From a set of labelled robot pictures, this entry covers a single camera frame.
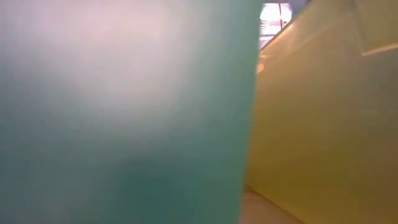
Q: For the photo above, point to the yellow translucent plastic bin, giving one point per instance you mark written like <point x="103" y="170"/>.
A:
<point x="326" y="140"/>

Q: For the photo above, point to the teal green plastic cup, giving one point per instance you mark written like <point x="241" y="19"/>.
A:
<point x="124" y="124"/>

